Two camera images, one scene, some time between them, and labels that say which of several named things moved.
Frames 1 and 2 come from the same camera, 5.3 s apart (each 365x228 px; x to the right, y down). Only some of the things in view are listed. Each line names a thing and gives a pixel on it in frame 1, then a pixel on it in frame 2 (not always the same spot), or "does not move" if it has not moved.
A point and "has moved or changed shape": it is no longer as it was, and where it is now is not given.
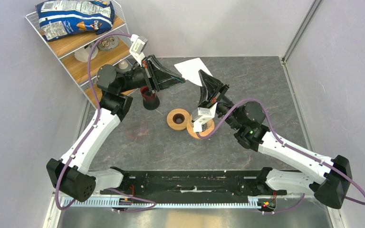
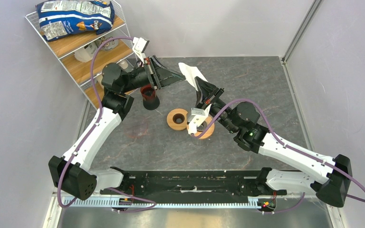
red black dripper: [150, 100] does not move
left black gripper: [154, 73] does not move
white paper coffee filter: [189, 70] has moved or changed shape
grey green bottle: [123, 64] does not move
